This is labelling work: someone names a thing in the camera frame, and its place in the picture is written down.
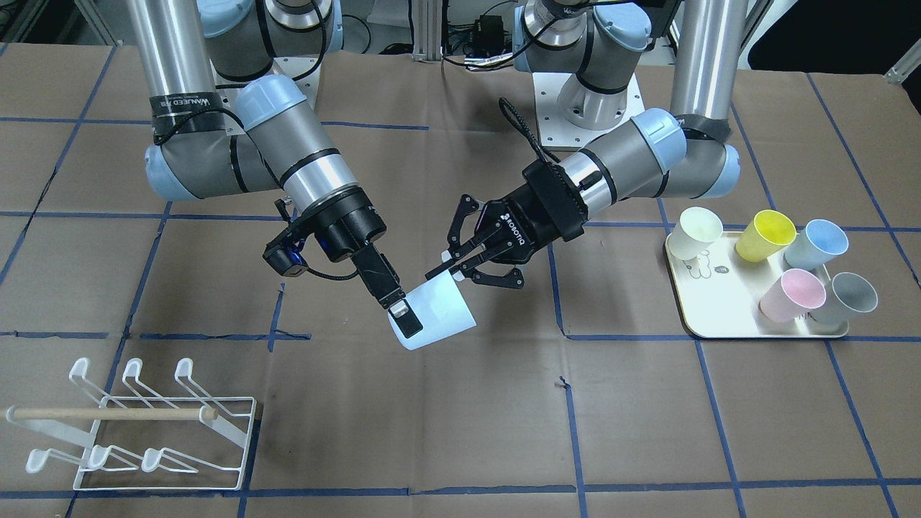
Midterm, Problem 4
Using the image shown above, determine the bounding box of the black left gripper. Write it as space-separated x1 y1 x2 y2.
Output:
425 162 585 291

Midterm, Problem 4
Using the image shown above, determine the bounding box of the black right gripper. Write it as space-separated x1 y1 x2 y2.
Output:
302 186 423 339

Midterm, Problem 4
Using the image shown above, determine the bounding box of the light blue plastic cup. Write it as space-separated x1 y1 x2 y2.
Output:
388 271 476 350

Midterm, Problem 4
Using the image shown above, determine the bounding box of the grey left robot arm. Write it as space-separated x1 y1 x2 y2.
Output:
425 1 747 288

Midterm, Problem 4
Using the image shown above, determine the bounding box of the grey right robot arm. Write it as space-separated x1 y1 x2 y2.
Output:
127 1 423 338

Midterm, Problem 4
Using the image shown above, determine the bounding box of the pale green plastic cup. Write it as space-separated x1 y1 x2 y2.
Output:
666 206 724 261

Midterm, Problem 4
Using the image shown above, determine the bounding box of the yellow plastic cup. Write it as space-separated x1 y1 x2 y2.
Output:
735 209 797 263

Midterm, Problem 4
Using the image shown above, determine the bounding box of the pink plastic cup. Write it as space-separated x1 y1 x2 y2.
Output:
758 268 827 322

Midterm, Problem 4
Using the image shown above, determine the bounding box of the grey plastic cup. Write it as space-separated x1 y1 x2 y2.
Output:
809 272 879 325

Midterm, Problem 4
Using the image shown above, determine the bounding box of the cream plastic tray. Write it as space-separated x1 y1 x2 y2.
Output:
664 232 849 339

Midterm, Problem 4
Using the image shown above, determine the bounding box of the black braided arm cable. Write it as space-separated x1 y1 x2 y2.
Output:
499 98 562 166

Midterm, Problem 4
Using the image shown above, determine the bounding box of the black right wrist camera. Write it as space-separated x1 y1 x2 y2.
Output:
263 225 310 278

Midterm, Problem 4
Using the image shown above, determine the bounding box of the aluminium frame post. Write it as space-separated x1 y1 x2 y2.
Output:
409 0 447 63

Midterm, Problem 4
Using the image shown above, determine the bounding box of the white wire cup rack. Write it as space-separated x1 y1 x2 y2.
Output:
4 358 258 493

